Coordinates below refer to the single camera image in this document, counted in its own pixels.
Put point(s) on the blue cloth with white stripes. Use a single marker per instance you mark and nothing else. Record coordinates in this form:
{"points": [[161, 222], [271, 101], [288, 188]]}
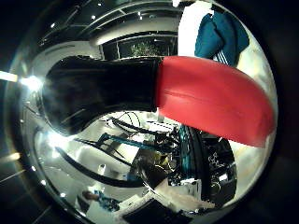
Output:
{"points": [[221, 37]]}

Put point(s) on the teal metal frame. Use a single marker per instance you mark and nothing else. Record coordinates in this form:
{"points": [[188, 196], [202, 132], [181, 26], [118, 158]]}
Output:
{"points": [[124, 140]]}

